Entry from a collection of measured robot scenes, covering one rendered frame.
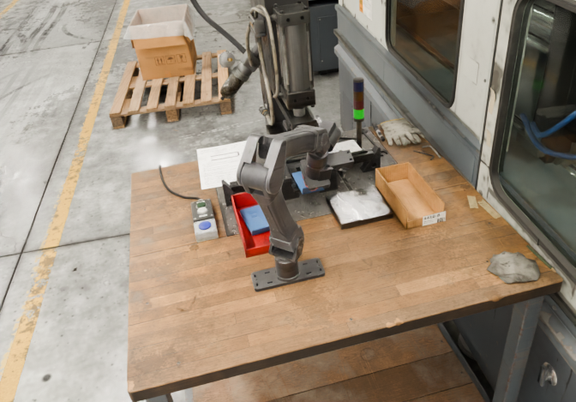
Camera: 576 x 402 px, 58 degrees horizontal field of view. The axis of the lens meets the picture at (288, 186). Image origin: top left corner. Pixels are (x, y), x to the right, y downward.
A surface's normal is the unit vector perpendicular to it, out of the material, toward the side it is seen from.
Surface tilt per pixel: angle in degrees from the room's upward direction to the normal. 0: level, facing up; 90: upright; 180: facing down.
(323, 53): 90
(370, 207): 0
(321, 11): 90
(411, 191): 0
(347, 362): 0
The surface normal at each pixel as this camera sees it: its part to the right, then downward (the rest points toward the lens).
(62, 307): -0.09, -0.82
